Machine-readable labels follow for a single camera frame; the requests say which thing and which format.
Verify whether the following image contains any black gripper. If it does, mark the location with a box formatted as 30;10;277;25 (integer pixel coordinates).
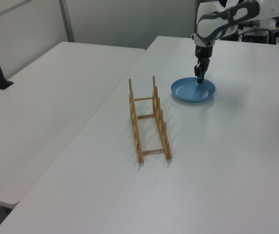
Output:
194;43;214;85

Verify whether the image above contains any blue round plate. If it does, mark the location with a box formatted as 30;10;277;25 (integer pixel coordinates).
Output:
170;77;217;104

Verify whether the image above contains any wooden plate rack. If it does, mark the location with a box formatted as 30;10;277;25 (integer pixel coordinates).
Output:
128;75;174;165

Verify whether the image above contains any black lab equipment box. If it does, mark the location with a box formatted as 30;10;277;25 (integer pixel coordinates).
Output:
241;28;270;44

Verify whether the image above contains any white side table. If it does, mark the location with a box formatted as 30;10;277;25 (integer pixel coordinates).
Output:
0;41;147;209

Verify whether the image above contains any grey metal partition post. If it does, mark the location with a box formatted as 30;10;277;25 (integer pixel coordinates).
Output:
60;0;75;42

